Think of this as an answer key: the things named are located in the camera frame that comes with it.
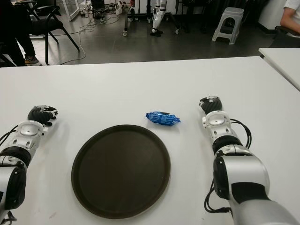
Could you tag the left robot hand black glove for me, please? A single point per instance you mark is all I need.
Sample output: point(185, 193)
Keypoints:
point(39, 114)

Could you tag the right robot hand black glove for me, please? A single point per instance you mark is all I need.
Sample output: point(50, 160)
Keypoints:
point(212, 104)

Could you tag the blue Oreo cookie packet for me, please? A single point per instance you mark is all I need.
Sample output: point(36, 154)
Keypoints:
point(162, 118)

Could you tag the right robot arm silver black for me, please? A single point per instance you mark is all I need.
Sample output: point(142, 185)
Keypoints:
point(243, 168)

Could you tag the left robot arm silver black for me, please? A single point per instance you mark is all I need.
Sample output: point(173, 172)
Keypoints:
point(14, 164)

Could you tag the white neighbouring table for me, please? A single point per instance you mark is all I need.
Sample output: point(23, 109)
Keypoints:
point(283, 61)

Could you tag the person in black trousers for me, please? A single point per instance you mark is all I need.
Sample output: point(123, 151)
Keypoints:
point(14, 35)

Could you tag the black metal-legged chair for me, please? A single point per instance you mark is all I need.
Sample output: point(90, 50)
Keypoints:
point(50, 24)

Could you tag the grey plastic stool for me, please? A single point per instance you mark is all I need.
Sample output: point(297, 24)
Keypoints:
point(228, 12)

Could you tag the black padded chair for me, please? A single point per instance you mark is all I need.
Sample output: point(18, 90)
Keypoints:
point(283, 37)

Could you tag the round dark brown tray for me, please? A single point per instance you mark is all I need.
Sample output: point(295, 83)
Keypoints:
point(120, 171)

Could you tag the white humanoid robot leg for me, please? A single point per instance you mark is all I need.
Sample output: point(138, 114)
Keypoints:
point(156, 18)

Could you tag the white framed panel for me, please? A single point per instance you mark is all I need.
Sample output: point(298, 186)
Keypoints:
point(74, 10)

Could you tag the person in white shirt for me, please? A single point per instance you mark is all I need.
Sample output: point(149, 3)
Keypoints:
point(290, 14)

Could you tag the small white bag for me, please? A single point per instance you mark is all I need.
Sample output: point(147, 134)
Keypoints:
point(119, 8)

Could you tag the black wheeled metal frame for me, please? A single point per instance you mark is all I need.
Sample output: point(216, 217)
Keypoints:
point(125, 21)

